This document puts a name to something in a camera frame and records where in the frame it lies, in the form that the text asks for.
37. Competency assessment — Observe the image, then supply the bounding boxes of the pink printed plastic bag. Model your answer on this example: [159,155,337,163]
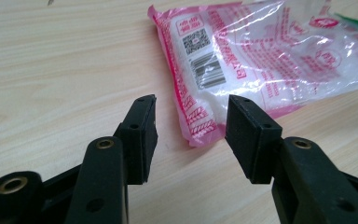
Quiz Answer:
[147,0,358,147]

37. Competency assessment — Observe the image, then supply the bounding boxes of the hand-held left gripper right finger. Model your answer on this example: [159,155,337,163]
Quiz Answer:
[225,94,283,184]

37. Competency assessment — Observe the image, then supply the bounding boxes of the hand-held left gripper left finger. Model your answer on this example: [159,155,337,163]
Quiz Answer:
[113,93,158,186]

